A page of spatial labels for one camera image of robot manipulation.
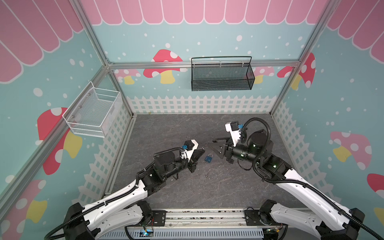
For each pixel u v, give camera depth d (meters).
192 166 0.59
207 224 0.74
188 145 0.55
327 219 0.39
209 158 0.94
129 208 0.61
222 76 1.45
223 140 0.62
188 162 0.58
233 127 0.54
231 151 0.55
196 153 0.61
